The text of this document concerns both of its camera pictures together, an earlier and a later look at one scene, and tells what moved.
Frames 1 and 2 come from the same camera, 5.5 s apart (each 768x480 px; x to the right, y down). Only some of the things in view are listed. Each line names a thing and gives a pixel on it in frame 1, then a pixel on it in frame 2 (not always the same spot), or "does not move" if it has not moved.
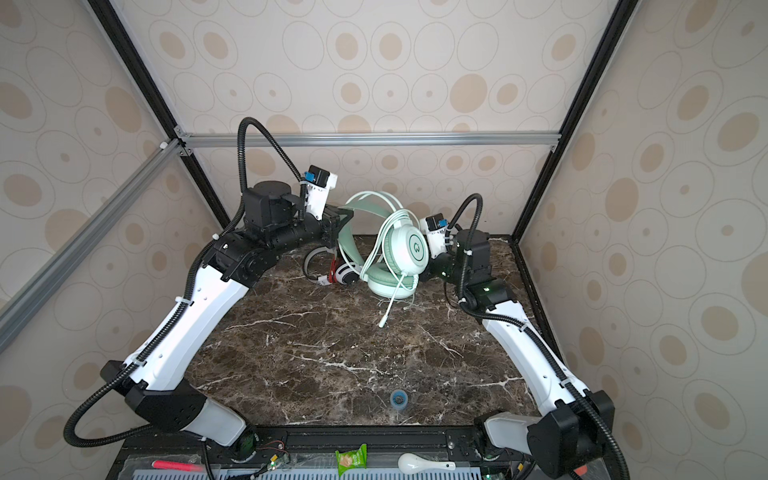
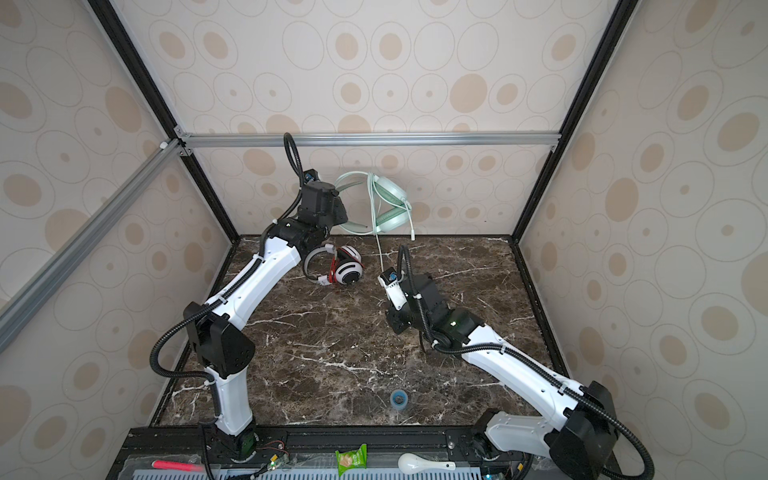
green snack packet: x=348 y=459 does not move
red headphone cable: x=332 y=277 does not move
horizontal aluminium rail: x=370 y=138 does not move
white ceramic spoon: x=410 y=463 does not move
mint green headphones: x=397 y=210 to x=374 y=188
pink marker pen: x=178 y=466 does not move
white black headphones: x=345 y=274 does not move
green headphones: x=405 y=255 to x=396 y=207
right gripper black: x=426 y=275 to x=392 y=318
